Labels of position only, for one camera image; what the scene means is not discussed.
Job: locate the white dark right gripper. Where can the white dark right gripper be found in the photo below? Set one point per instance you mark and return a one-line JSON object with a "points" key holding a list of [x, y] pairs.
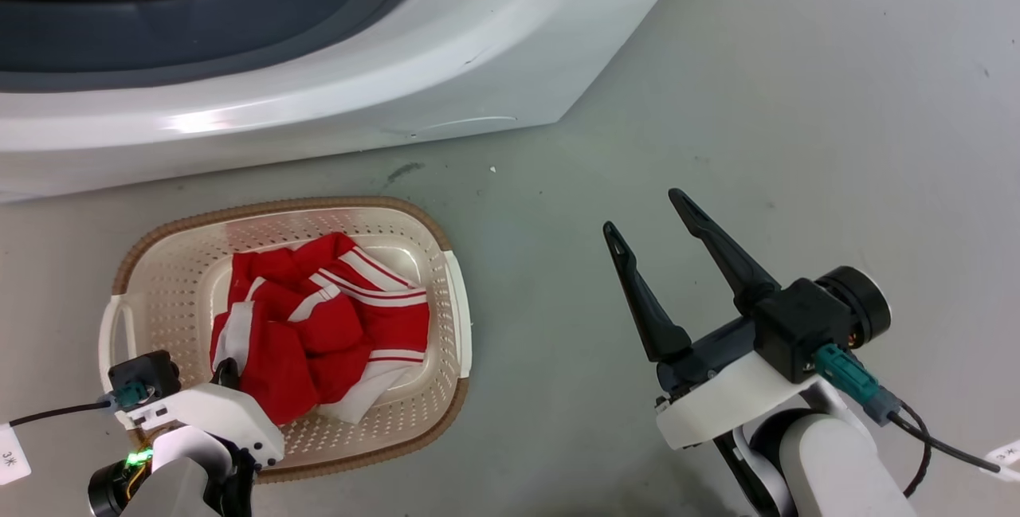
{"points": [[725, 397]]}

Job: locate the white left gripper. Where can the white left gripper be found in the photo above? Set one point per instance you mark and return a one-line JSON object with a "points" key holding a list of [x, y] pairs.
{"points": [[223, 417]]}

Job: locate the red white striped garment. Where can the red white striped garment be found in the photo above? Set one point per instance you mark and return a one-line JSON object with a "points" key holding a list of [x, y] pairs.
{"points": [[319, 326]]}

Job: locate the cream perforated laundry basket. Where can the cream perforated laundry basket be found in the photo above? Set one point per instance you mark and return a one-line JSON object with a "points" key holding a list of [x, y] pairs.
{"points": [[183, 278]]}

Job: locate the white front-loading washing machine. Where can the white front-loading washing machine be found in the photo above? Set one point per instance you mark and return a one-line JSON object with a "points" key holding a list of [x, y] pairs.
{"points": [[446, 47]]}

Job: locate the grey rubber door gasket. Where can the grey rubber door gasket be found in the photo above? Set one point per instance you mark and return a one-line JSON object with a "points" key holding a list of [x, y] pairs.
{"points": [[199, 31]]}

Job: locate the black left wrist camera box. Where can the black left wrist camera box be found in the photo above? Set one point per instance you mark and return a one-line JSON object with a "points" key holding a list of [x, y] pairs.
{"points": [[143, 377]]}

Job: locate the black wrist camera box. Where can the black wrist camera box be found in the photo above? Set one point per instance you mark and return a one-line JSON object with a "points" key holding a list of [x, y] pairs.
{"points": [[143, 377], [805, 318]]}

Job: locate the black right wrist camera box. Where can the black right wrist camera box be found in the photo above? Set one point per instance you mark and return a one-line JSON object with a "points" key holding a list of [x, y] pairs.
{"points": [[805, 318]]}

